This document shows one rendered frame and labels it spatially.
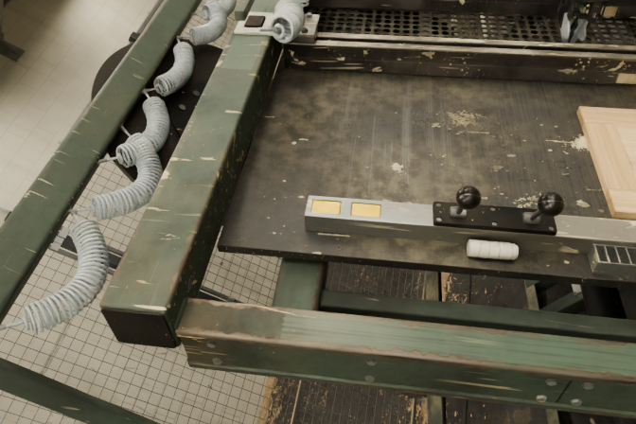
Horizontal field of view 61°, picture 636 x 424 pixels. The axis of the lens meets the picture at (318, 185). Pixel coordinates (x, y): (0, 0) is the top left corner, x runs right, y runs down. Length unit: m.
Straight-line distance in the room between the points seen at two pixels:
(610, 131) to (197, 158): 0.83
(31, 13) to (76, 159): 5.81
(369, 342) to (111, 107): 1.11
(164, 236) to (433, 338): 0.43
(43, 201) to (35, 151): 4.74
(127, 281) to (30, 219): 0.59
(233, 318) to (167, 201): 0.23
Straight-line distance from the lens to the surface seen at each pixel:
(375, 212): 0.94
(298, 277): 0.95
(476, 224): 0.94
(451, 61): 1.33
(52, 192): 1.43
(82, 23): 7.30
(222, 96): 1.12
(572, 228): 0.99
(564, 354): 0.83
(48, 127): 6.32
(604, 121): 1.28
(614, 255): 1.01
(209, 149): 1.00
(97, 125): 1.59
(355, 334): 0.79
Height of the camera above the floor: 1.97
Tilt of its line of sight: 16 degrees down
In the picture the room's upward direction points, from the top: 63 degrees counter-clockwise
